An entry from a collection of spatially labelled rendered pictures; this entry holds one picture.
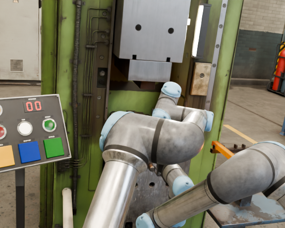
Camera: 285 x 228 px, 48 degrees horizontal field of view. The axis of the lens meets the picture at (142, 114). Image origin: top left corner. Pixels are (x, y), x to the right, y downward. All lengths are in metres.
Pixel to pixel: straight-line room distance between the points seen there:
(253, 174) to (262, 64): 8.80
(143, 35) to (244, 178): 0.84
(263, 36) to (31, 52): 5.94
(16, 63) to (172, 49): 5.39
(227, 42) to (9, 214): 2.02
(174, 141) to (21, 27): 6.00
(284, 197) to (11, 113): 0.99
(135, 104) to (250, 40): 7.40
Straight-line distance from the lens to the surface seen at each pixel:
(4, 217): 2.76
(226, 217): 1.60
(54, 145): 1.37
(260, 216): 1.68
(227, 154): 1.55
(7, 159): 1.31
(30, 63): 6.72
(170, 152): 0.77
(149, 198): 1.68
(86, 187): 1.82
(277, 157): 0.95
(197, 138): 0.82
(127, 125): 0.79
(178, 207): 0.99
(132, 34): 1.45
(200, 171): 1.96
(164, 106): 1.19
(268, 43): 9.62
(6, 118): 1.34
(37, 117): 1.38
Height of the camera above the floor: 1.56
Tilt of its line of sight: 17 degrees down
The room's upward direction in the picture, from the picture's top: 6 degrees clockwise
